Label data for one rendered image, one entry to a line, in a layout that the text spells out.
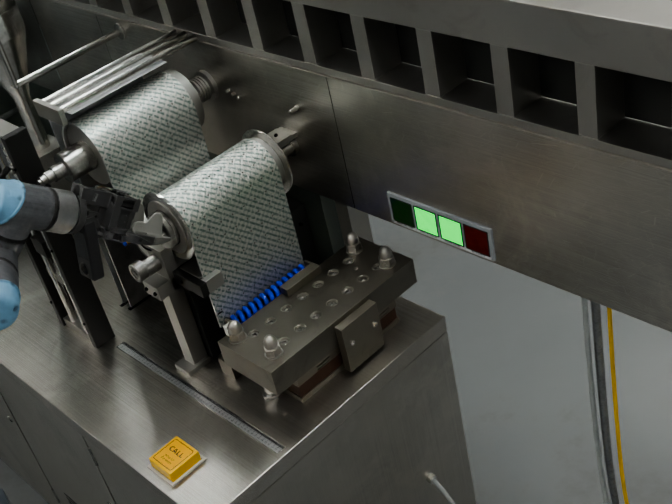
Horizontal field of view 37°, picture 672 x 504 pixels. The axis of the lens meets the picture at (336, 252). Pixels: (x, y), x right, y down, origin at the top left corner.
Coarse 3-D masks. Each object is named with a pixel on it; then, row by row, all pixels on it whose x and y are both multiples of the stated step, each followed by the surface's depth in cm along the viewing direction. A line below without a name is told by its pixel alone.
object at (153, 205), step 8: (264, 144) 198; (272, 152) 197; (280, 160) 198; (280, 168) 198; (152, 208) 189; (160, 208) 187; (168, 216) 186; (176, 224) 186; (184, 240) 187; (176, 248) 192; (184, 248) 189
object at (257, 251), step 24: (264, 216) 198; (288, 216) 203; (216, 240) 191; (240, 240) 195; (264, 240) 200; (288, 240) 205; (216, 264) 193; (240, 264) 197; (264, 264) 202; (288, 264) 207; (240, 288) 199; (264, 288) 204; (216, 312) 197
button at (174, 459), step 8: (176, 440) 190; (168, 448) 188; (176, 448) 188; (184, 448) 187; (192, 448) 187; (152, 456) 187; (160, 456) 187; (168, 456) 187; (176, 456) 186; (184, 456) 186; (192, 456) 186; (152, 464) 187; (160, 464) 185; (168, 464) 185; (176, 464) 184; (184, 464) 185; (192, 464) 186; (160, 472) 186; (168, 472) 183; (176, 472) 184; (184, 472) 185
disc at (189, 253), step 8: (152, 192) 187; (144, 200) 191; (152, 200) 188; (160, 200) 185; (144, 208) 193; (168, 208) 185; (176, 216) 184; (184, 224) 184; (184, 232) 185; (192, 240) 185; (192, 248) 187; (184, 256) 191; (192, 256) 189
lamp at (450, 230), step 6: (444, 222) 182; (450, 222) 181; (456, 222) 180; (444, 228) 183; (450, 228) 182; (456, 228) 180; (444, 234) 184; (450, 234) 183; (456, 234) 181; (450, 240) 184; (456, 240) 182
